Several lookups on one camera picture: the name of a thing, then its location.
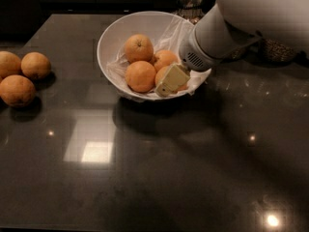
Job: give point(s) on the glass cereal jar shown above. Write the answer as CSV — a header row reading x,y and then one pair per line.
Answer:
x,y
236,54
190,10
275,52

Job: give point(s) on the table orange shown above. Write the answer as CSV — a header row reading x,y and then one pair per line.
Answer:
x,y
10,64
35,66
17,91

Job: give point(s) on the upper left table orange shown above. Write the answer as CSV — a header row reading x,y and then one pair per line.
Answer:
x,y
10,64

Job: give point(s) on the front table orange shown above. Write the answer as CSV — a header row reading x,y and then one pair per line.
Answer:
x,y
17,91

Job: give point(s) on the middle glass cereal jar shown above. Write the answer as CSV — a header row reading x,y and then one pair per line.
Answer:
x,y
236,54

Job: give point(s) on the clear plastic bag liner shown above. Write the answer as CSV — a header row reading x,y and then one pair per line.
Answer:
x,y
170,33

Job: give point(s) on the upper right table orange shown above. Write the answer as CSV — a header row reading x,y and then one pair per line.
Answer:
x,y
35,66

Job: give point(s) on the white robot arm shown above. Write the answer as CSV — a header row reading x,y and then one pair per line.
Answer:
x,y
232,24

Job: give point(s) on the right glass cereal jar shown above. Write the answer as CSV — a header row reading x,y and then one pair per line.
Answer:
x,y
275,52

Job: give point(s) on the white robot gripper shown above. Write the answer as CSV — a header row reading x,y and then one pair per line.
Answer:
x,y
192,57

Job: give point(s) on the left glass cereal jar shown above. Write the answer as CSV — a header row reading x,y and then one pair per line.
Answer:
x,y
190,10

